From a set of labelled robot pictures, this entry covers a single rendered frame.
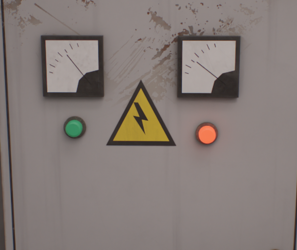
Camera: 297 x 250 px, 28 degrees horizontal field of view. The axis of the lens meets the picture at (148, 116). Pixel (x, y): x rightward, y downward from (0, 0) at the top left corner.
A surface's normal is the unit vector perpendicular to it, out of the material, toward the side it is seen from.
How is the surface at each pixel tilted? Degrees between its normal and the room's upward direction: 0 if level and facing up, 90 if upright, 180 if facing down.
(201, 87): 90
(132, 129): 90
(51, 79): 90
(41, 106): 90
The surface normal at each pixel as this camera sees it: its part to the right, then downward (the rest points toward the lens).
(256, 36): -0.03, 0.21
